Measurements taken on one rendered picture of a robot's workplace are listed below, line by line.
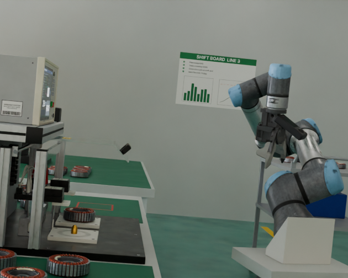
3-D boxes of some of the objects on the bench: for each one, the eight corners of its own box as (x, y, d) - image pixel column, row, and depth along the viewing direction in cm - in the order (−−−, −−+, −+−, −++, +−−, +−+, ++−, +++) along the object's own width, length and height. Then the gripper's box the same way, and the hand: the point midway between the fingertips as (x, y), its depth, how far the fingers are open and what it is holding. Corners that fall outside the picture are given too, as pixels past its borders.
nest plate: (100, 221, 233) (100, 217, 233) (99, 229, 218) (99, 225, 218) (59, 218, 231) (59, 214, 231) (54, 225, 217) (55, 222, 216)
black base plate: (138, 224, 247) (138, 218, 246) (145, 264, 183) (145, 256, 183) (15, 214, 242) (16, 208, 242) (-22, 252, 179) (-21, 244, 179)
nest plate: (98, 234, 209) (98, 230, 209) (96, 244, 194) (96, 240, 194) (52, 230, 207) (52, 226, 207) (47, 240, 192) (47, 236, 192)
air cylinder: (37, 231, 203) (38, 214, 203) (33, 236, 196) (35, 219, 196) (21, 230, 203) (22, 213, 203) (17, 235, 195) (19, 217, 195)
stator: (96, 218, 230) (97, 208, 230) (92, 224, 219) (93, 213, 219) (66, 215, 230) (66, 205, 230) (60, 220, 219) (61, 210, 219)
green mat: (138, 201, 309) (138, 200, 309) (143, 223, 249) (143, 223, 249) (-60, 184, 301) (-59, 183, 301) (-105, 203, 240) (-105, 203, 240)
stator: (92, 269, 171) (93, 255, 171) (85, 279, 160) (86, 265, 160) (51, 265, 171) (52, 251, 171) (41, 275, 160) (42, 261, 160)
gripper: (273, 105, 229) (268, 159, 232) (251, 108, 212) (245, 166, 216) (296, 108, 225) (290, 162, 228) (274, 111, 208) (268, 170, 211)
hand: (275, 166), depth 220 cm, fingers open, 14 cm apart
